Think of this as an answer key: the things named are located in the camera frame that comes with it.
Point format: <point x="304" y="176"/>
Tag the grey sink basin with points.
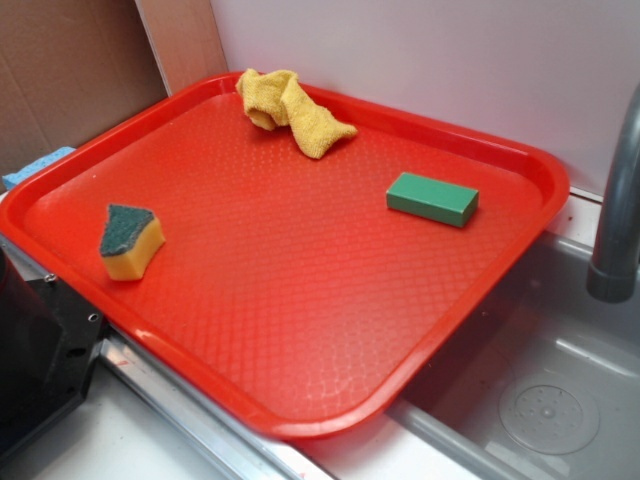
<point x="541" y="381"/>

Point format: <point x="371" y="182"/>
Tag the yellow crumpled cloth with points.
<point x="276" y="99"/>

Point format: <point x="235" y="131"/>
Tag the silver metal rail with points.
<point x="233" y="449"/>

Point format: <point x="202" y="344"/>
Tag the grey faucet spout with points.
<point x="614" y="263"/>

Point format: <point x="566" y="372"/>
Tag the blue sponge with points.
<point x="11" y="180"/>

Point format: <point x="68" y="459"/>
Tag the brown cardboard panel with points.
<point x="71" y="70"/>

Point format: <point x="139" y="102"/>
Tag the red plastic tray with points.
<point x="287" y="290"/>

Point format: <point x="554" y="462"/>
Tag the yellow green scrub sponge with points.
<point x="132" y="236"/>

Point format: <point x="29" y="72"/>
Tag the green rectangular block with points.
<point x="432" y="199"/>

